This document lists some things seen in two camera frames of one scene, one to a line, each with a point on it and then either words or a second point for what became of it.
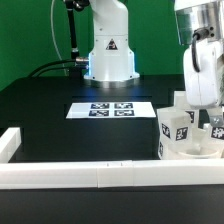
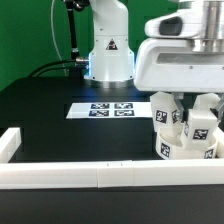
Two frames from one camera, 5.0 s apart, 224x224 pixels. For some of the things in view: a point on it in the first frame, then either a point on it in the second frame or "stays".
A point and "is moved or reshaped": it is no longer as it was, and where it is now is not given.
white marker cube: [174, 131] to [165, 113]
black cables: [50, 69] stays
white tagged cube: [215, 133] is moved or reshaped
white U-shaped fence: [129, 173] stays
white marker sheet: [111, 110] stays
